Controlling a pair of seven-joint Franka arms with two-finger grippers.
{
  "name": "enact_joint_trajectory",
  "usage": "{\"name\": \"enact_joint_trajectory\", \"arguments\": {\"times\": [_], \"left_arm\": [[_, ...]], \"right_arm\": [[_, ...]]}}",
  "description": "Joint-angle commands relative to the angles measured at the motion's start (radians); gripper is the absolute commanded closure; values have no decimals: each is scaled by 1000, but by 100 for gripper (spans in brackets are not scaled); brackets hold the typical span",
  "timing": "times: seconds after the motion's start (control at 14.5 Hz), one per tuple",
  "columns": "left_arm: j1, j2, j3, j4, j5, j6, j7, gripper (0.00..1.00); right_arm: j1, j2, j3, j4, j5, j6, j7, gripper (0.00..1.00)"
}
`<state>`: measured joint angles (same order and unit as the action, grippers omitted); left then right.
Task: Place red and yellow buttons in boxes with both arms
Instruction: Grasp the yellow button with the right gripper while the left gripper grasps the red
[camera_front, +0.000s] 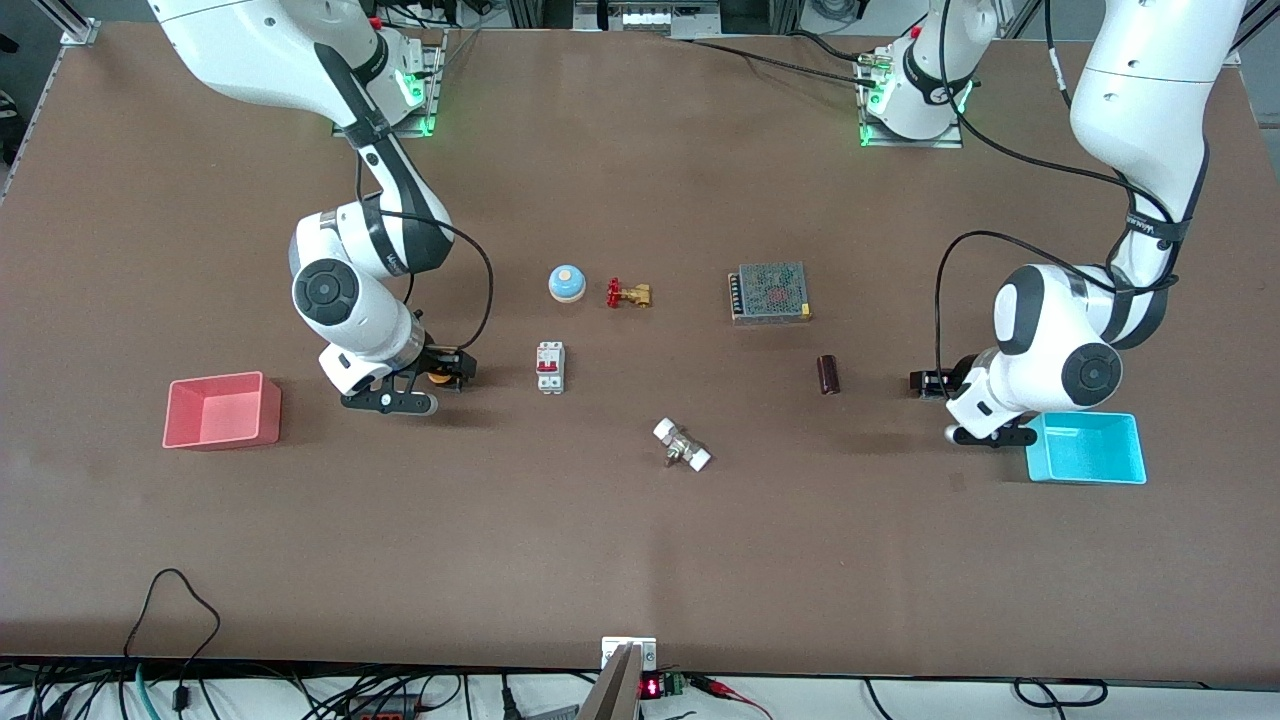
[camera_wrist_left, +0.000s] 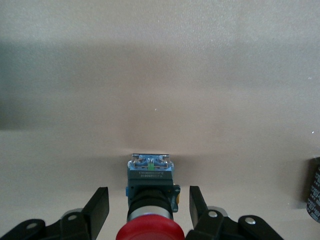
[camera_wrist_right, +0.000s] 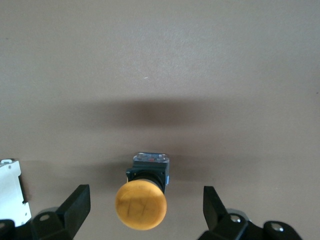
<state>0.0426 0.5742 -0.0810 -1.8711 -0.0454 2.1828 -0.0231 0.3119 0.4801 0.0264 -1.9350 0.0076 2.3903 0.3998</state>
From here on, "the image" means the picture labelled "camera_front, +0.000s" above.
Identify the cyan plastic box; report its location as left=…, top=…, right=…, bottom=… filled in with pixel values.
left=1023, top=411, right=1148, bottom=486

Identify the metal mesh power supply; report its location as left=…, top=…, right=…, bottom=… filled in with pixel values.
left=727, top=262, right=813, bottom=326

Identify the pink plastic box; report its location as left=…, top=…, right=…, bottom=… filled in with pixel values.
left=163, top=371, right=283, bottom=451

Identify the white and silver pipe fitting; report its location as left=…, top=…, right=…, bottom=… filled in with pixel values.
left=652, top=417, right=712, bottom=473

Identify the grey aluminium beam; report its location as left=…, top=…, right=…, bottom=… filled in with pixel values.
left=578, top=645, right=643, bottom=720

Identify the red clip lead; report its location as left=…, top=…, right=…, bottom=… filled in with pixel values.
left=692, top=676, right=773, bottom=720

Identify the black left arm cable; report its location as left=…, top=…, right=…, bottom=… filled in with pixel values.
left=935, top=0, right=1181, bottom=401

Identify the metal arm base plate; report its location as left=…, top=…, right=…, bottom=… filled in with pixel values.
left=332, top=30, right=442, bottom=139
left=858, top=50, right=965, bottom=149

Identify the thin black looped cable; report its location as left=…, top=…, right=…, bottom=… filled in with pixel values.
left=122, top=568, right=222, bottom=711

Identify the white metal mount bracket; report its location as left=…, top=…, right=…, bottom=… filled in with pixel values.
left=601, top=637, right=658, bottom=673

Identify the black coiled cable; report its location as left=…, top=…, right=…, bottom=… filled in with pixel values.
left=1014, top=678, right=1109, bottom=709

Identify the black base power cable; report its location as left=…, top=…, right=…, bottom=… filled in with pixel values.
left=665, top=30, right=881, bottom=86

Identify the aluminium frame profile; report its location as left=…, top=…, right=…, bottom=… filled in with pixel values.
left=40, top=0, right=101, bottom=46
left=1232, top=0, right=1280, bottom=67

